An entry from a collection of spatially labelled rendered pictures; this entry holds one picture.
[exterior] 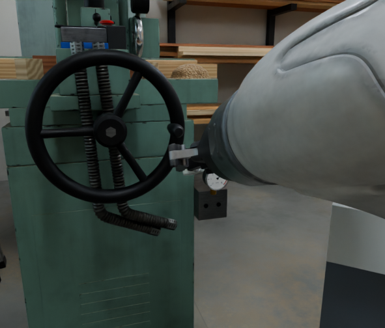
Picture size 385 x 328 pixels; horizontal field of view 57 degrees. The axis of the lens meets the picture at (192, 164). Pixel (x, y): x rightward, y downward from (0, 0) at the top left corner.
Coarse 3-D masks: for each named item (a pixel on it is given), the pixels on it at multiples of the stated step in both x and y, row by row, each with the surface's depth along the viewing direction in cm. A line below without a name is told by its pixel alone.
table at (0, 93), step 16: (0, 80) 74; (16, 80) 75; (32, 80) 76; (144, 80) 82; (176, 80) 85; (192, 80) 86; (208, 80) 87; (0, 96) 75; (16, 96) 75; (64, 96) 69; (96, 96) 71; (112, 96) 72; (144, 96) 83; (160, 96) 84; (192, 96) 87; (208, 96) 88
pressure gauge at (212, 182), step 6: (204, 174) 87; (210, 174) 86; (204, 180) 88; (210, 180) 87; (216, 180) 87; (222, 180) 88; (228, 180) 88; (210, 186) 87; (216, 186) 88; (222, 186) 88; (210, 192) 90
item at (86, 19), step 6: (84, 12) 86; (90, 12) 86; (96, 12) 86; (102, 12) 87; (108, 12) 87; (84, 18) 86; (90, 18) 86; (102, 18) 87; (108, 18) 88; (84, 24) 86; (90, 24) 87
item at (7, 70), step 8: (0, 64) 87; (8, 64) 87; (160, 64) 98; (168, 64) 98; (176, 64) 99; (200, 64) 101; (208, 64) 102; (216, 64) 102; (0, 72) 87; (8, 72) 88; (168, 72) 99; (208, 72) 102; (216, 72) 103
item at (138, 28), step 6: (132, 18) 104; (138, 18) 103; (132, 24) 107; (138, 24) 102; (132, 30) 108; (138, 30) 102; (132, 36) 105; (138, 36) 102; (132, 42) 107; (138, 42) 102; (138, 48) 104; (138, 54) 106
